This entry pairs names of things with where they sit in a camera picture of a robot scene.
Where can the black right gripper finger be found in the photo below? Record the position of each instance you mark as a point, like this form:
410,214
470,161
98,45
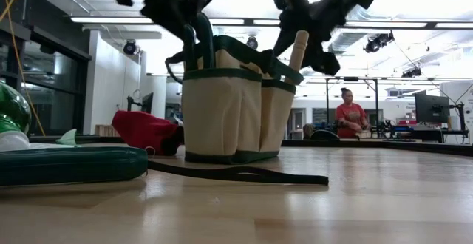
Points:
321,59
282,42

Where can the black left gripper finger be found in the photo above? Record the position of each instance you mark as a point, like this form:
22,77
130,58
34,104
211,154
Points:
199,5
177,24

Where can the red gardening glove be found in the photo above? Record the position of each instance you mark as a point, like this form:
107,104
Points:
144,131

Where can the green spray bottle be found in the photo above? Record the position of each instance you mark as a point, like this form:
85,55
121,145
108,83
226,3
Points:
13,107

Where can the black ceiling spotlight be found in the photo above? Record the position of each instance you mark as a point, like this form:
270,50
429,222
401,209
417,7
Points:
252,43
130,48

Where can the black ceiling light cluster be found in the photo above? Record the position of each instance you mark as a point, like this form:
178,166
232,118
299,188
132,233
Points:
377,42

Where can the person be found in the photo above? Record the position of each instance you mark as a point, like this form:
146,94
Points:
351,116

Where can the small black monitor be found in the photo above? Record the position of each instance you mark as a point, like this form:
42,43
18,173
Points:
148,103

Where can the large black monitor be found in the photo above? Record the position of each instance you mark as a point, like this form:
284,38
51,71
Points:
430,107

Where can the wooden background crate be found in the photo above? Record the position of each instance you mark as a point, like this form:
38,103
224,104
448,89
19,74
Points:
107,130

